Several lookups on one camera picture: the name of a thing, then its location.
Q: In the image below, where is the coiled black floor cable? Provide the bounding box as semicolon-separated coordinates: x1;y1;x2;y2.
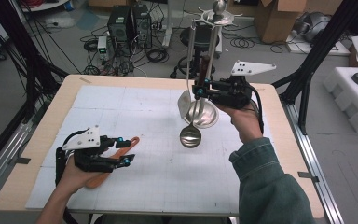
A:
145;48;170;63
229;36;256;49

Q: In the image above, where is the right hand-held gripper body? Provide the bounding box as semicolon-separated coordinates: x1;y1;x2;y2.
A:
211;60;277;110

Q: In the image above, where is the grey helmet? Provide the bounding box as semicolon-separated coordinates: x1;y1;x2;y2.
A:
293;11;332;43

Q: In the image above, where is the white foam block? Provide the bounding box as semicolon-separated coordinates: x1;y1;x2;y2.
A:
323;66;358;134

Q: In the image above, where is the black tape piece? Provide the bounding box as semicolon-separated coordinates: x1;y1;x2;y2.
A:
7;157;32;166
297;171;320;183

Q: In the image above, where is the aluminium rail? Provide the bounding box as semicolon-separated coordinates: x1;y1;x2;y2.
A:
0;120;35;202
283;102;345;224

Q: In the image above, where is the black metal frame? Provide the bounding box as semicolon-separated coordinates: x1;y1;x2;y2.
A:
0;0;70;125
271;0;358;135

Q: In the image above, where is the cardboard box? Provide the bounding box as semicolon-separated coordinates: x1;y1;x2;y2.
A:
255;0;312;45

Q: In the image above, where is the black stool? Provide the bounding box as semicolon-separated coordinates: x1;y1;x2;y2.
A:
170;26;223;80

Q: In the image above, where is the person's left hand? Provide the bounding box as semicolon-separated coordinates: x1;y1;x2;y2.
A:
56;156;107;193

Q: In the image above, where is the small white device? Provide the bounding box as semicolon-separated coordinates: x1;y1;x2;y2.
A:
97;35;108;62

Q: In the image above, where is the steel turner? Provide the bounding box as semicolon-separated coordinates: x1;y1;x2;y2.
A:
177;20;198;119

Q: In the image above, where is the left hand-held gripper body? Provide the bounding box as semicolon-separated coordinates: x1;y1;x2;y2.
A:
62;125;117;174

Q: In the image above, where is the wooden spatula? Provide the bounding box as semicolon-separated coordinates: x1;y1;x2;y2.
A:
85;135;141;189

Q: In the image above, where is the person's right hand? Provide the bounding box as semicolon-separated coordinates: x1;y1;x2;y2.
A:
215;102;264;145

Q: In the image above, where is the steel ladle with wooden handle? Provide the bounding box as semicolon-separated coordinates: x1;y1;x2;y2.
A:
179;55;212;149

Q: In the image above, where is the steel utensil stand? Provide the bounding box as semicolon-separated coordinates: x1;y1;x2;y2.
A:
183;0;236;129

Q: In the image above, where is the black computer tower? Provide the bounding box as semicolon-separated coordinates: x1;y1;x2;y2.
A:
131;4;153;49
106;5;132;49

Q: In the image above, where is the white foam mat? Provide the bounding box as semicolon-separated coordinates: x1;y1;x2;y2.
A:
24;85;296;217

